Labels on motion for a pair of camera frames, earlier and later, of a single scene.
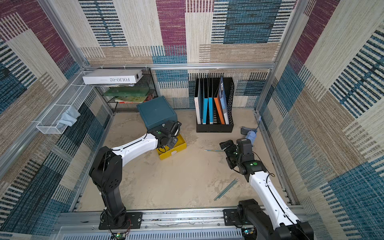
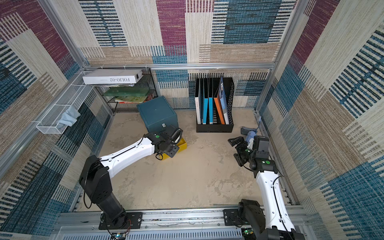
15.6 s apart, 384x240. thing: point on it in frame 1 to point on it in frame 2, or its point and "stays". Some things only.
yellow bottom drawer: (164, 151) stays
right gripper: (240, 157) to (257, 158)
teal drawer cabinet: (157, 111) stays
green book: (127, 92) stays
